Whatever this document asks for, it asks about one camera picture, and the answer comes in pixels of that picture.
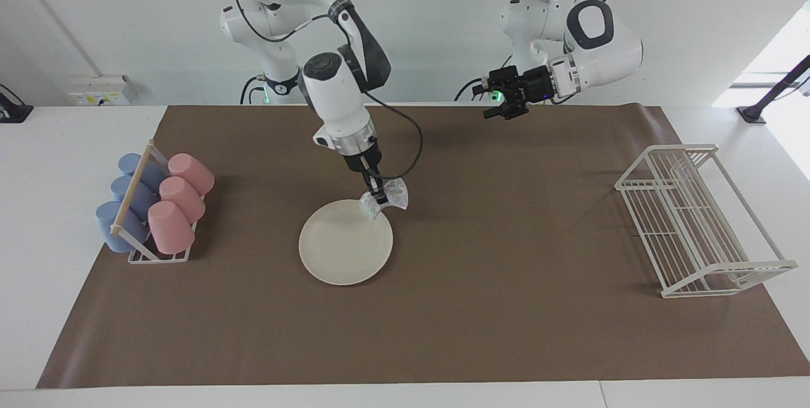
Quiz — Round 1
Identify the brown table mat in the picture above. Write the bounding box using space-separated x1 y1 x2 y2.
36 103 810 390

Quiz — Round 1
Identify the black low stand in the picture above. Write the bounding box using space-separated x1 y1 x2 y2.
0 83 34 124

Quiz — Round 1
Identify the cream round plate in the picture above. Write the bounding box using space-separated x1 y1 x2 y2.
298 199 394 287

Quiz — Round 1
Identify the pink plastic cup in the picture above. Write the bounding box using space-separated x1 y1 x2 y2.
168 153 215 196
147 201 196 255
159 176 206 224

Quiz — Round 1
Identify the white wall socket box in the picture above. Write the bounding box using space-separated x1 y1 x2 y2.
68 75 132 107

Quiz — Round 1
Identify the black left base cable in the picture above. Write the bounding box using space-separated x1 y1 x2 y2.
454 77 489 103

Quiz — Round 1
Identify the black base cable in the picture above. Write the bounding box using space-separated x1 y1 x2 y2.
454 77 489 103
240 75 268 105

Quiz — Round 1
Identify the white wire dish rack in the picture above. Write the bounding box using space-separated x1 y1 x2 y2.
614 144 798 299

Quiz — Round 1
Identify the clear plastic cloth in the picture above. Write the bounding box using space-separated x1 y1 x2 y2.
359 179 411 223

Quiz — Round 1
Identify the black right base cable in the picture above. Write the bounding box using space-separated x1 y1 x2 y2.
240 75 268 105

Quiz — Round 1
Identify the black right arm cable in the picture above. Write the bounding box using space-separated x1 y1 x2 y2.
199 0 424 182

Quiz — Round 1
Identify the blue plastic cup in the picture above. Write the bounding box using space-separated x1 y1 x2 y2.
118 153 168 192
111 175 159 222
96 201 151 253

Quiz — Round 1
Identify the white cup holder rack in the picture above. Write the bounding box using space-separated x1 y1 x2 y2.
109 140 207 264

